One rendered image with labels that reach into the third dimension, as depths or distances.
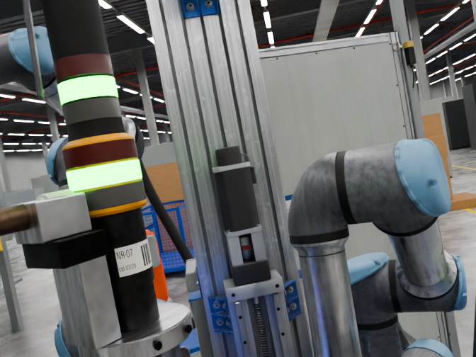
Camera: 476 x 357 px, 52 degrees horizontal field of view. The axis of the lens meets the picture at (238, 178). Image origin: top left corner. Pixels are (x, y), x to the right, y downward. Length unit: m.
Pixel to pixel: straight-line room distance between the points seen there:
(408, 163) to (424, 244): 0.21
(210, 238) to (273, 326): 0.26
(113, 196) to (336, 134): 2.11
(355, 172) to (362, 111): 1.71
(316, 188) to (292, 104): 1.56
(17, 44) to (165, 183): 7.66
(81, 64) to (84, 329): 0.15
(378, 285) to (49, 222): 0.91
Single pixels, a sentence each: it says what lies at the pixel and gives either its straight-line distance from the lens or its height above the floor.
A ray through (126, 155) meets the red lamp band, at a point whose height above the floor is 1.57.
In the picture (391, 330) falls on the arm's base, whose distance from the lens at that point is 1.16.
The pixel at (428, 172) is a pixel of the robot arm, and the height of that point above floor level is 1.48.
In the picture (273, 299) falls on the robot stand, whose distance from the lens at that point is 1.17.
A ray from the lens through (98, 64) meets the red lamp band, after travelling 0.30.
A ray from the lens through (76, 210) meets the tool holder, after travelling 0.28.
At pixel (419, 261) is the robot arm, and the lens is 0.94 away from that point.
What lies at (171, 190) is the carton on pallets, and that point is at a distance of 8.41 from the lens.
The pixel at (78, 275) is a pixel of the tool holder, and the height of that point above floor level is 1.51.
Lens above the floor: 1.56
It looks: 3 degrees down
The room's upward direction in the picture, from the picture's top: 10 degrees counter-clockwise
